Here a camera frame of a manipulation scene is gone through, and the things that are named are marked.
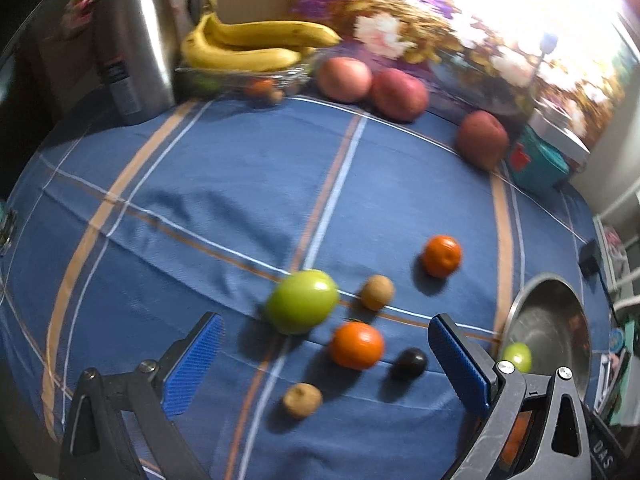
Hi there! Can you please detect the green jujube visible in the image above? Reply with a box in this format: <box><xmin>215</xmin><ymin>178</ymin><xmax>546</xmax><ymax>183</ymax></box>
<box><xmin>265</xmin><ymin>269</ymin><xmax>341</xmax><ymax>336</ymax></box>
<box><xmin>501</xmin><ymin>342</ymin><xmax>533</xmax><ymax>373</ymax></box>

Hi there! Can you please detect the stainless steel bowl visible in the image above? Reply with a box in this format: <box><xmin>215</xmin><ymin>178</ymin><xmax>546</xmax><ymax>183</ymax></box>
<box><xmin>499</xmin><ymin>272</ymin><xmax>595</xmax><ymax>413</ymax></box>

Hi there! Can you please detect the pale pink apple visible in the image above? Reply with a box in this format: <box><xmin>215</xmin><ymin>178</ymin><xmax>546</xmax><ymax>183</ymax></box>
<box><xmin>316</xmin><ymin>56</ymin><xmax>373</xmax><ymax>103</ymax></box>

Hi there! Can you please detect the large orange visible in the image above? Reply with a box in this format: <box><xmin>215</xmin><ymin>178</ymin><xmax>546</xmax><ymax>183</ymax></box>
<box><xmin>500</xmin><ymin>410</ymin><xmax>533</xmax><ymax>466</ymax></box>

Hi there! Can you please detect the yellow banana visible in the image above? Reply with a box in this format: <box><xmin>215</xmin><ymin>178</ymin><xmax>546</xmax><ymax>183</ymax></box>
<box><xmin>180</xmin><ymin>15</ymin><xmax>303</xmax><ymax>73</ymax></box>
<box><xmin>202</xmin><ymin>12</ymin><xmax>343</xmax><ymax>50</ymax></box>

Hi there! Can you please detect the stainless steel kettle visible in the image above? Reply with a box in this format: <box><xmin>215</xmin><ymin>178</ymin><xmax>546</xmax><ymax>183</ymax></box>
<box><xmin>92</xmin><ymin>0</ymin><xmax>201</xmax><ymax>126</ymax></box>

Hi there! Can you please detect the dark red apple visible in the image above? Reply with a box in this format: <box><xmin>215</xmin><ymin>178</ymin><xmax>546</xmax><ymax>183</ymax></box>
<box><xmin>456</xmin><ymin>111</ymin><xmax>510</xmax><ymax>171</ymax></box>

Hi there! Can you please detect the black power adapter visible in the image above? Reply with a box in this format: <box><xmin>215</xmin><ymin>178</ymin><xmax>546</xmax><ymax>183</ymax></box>
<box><xmin>577</xmin><ymin>240</ymin><xmax>601</xmax><ymax>277</ymax></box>

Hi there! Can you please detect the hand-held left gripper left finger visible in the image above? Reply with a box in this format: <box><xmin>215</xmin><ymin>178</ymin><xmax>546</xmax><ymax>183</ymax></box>
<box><xmin>59</xmin><ymin>311</ymin><xmax>225</xmax><ymax>480</ymax></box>

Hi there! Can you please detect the clear plastic container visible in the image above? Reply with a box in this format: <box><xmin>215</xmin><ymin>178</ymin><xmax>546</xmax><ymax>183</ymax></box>
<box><xmin>174</xmin><ymin>52</ymin><xmax>321</xmax><ymax>101</ymax></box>

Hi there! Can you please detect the white box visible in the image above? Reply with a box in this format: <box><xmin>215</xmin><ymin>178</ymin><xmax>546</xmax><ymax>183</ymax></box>
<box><xmin>527</xmin><ymin>107</ymin><xmax>591</xmax><ymax>161</ymax></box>

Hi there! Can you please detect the medium orange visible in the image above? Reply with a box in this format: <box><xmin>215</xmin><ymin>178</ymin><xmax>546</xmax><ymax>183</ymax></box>
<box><xmin>330</xmin><ymin>321</ymin><xmax>386</xmax><ymax>372</ymax></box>

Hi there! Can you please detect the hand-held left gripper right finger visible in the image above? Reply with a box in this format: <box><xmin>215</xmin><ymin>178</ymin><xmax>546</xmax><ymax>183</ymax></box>
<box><xmin>428</xmin><ymin>313</ymin><xmax>594</xmax><ymax>480</ymax></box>

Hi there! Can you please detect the blue plaid tablecloth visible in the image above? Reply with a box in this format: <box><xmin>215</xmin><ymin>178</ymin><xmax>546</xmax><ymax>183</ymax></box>
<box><xmin>0</xmin><ymin>92</ymin><xmax>613</xmax><ymax>480</ymax></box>

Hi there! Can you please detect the teal plastic box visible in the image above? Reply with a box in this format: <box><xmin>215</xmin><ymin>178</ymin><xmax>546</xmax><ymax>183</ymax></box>
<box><xmin>507</xmin><ymin>127</ymin><xmax>571</xmax><ymax>196</ymax></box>

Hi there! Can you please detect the pink artificial flower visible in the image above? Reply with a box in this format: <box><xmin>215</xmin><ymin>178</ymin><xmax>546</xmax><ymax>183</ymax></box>
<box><xmin>57</xmin><ymin>0</ymin><xmax>101</xmax><ymax>41</ymax></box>

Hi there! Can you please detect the white metal rack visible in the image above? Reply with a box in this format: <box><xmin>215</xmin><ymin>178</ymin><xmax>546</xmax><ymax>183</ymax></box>
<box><xmin>595</xmin><ymin>212</ymin><xmax>640</xmax><ymax>321</ymax></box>

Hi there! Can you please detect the dark plum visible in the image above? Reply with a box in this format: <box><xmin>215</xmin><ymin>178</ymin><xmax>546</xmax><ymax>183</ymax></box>
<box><xmin>391</xmin><ymin>347</ymin><xmax>430</xmax><ymax>380</ymax></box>

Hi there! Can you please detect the floral painting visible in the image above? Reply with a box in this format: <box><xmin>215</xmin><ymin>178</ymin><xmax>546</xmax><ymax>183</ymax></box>
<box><xmin>290</xmin><ymin>0</ymin><xmax>640</xmax><ymax>151</ymax></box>

